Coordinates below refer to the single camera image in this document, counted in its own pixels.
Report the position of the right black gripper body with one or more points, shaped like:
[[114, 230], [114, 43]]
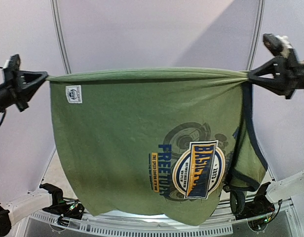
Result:
[[288, 74]]

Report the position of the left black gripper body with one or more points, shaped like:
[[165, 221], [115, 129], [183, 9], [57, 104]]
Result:
[[8, 92]]

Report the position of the green tank top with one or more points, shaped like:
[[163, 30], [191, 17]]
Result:
[[157, 141]]

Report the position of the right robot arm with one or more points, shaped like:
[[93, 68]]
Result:
[[278, 116]]

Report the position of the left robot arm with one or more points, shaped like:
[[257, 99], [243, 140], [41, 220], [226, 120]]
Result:
[[26, 148]]

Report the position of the right aluminium frame post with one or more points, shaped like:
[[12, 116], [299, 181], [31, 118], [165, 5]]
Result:
[[256, 33]]

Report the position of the aluminium frame post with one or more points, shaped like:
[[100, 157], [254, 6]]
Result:
[[59, 35], [256, 33]]

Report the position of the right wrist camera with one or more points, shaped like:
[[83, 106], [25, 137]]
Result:
[[277, 45]]

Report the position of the left aluminium frame post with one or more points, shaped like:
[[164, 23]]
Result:
[[59, 35]]

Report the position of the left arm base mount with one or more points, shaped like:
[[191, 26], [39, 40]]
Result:
[[71, 208]]

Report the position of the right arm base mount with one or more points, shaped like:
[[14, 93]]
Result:
[[260, 205]]

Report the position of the aluminium front rail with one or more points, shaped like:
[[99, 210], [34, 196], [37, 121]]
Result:
[[282, 222]]

